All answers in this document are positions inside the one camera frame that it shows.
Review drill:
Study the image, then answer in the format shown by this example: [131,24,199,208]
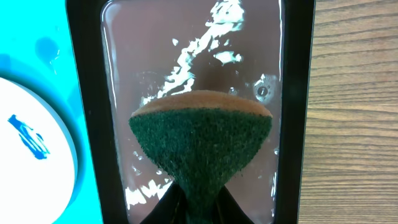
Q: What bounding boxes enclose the teal plastic tray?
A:
[1,0,103,223]

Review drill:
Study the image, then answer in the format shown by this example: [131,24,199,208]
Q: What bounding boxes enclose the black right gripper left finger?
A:
[140,182,187,224]

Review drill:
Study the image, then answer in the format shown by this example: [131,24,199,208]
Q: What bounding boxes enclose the white pink plate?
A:
[1,78,78,223]

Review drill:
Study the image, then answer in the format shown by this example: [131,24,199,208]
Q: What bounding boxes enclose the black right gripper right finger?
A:
[214,187,254,224]

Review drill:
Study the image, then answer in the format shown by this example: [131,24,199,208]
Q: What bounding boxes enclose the black water tray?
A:
[66,0,316,224]

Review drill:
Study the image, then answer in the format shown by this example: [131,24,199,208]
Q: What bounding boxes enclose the green orange sponge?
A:
[129,90,272,223]

